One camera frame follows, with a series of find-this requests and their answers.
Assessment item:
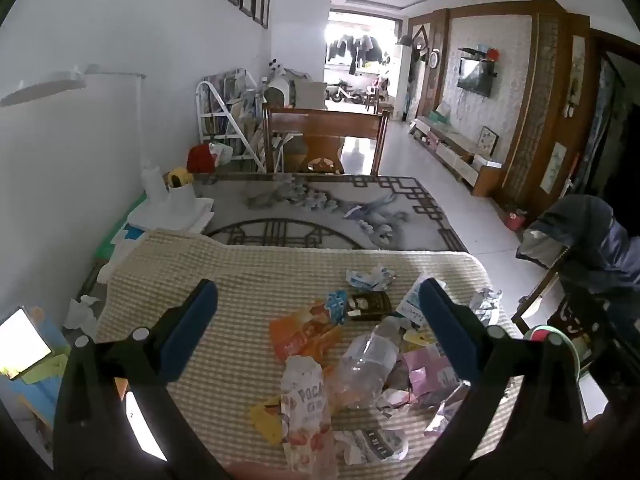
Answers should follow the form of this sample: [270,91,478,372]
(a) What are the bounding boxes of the hanging dark clothes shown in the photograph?
[325,32,396,75]

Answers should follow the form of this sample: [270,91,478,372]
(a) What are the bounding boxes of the red bin with green rim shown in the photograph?
[527,324,584,378]

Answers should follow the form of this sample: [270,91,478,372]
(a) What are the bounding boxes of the green board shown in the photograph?
[92,200,147,262]

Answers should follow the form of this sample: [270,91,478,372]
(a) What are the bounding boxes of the wall-mounted television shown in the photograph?
[458,57,493,98]

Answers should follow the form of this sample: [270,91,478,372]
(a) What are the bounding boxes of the low wooden television cabinet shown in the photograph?
[410,117,503,197]

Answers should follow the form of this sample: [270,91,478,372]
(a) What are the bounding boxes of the cardboard box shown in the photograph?
[295,77,326,110]

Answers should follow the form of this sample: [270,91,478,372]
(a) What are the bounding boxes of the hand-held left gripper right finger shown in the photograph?
[405,277,586,480]

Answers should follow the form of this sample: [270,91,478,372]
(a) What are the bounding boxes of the clear plastic bottle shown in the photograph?
[332,316,416,411]

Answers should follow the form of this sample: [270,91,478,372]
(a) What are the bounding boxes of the small blue table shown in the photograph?
[0,307,73,456]

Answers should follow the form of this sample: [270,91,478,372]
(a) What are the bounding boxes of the white snack bag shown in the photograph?
[279,355,333,473]

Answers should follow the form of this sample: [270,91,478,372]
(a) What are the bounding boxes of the white balance bike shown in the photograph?
[325,80,362,104]

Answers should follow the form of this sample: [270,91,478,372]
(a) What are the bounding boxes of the tablet with lit screen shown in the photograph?
[0,306,53,379]

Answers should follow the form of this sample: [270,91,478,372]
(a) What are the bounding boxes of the white plush toy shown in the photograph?
[262,59,294,109]

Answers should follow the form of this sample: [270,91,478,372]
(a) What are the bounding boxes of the woven beige table mat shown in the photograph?
[95,230,523,480]

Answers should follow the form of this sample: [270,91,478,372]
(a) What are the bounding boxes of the red flower pot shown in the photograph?
[504,205,529,232]

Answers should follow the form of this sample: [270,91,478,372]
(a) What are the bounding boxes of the silver foil wrapper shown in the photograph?
[467,286,503,328]

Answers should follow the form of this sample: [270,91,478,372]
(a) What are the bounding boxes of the orange snack packet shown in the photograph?
[269,299,346,361]

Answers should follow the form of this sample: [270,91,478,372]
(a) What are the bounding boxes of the black and white wrapper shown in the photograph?
[332,427,408,466]

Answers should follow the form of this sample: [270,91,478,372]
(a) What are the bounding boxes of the small framed picture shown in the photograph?
[477,126,500,157]

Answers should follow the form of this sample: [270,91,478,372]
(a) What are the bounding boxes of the white pen holder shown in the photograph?
[167,182,197,212]

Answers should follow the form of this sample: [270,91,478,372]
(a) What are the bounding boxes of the brown wooden dining chair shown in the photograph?
[262,105,391,177]

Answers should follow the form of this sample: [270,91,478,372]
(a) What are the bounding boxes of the white metal rack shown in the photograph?
[196,67,266,173]

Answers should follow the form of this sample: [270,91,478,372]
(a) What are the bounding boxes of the white standing air conditioner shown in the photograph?
[392,42,416,121]

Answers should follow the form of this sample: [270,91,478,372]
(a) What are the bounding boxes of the blue-white wrapper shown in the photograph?
[345,264,398,292]

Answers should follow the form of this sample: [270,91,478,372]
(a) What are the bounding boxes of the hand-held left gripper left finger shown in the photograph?
[55,279,221,480]

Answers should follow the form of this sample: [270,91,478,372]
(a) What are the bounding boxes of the white desk lamp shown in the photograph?
[0,64,216,233]

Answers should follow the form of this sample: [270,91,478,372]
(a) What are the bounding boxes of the blue-white tissue packet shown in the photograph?
[396,272,438,329]

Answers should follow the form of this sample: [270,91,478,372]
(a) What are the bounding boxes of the small blue wrapper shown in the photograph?
[325,290,351,323]

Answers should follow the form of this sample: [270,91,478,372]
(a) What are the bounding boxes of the red bag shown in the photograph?
[187,144,219,173]

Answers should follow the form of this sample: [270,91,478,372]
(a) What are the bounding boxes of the crumpled white tissue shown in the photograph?
[62,295,101,341]

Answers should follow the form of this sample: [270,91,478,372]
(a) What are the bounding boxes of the pink wrapper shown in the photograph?
[402,347,463,408]

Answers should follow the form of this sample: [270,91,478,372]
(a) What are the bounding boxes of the small yellow wrapper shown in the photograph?
[400,330,438,352]

